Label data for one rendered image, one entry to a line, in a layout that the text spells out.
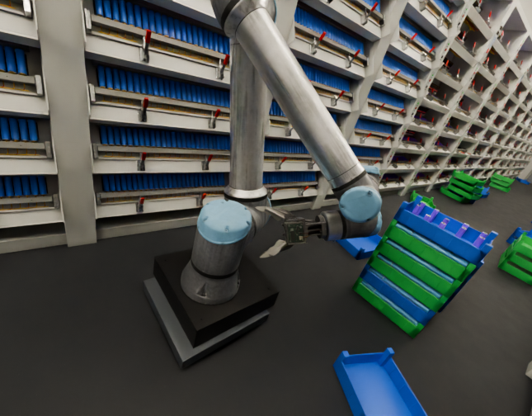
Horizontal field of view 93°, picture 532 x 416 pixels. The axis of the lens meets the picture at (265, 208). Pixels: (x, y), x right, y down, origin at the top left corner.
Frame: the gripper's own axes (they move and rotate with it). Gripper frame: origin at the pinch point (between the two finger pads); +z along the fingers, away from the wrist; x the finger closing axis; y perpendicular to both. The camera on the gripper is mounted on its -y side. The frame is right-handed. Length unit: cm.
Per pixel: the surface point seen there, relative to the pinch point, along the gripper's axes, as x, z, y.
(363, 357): 46, -32, -3
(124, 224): -4, 55, -37
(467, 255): 16, -71, -2
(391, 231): 8, -55, -21
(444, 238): 10, -67, -7
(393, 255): 18, -56, -21
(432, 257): 18, -64, -10
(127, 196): -15, 50, -32
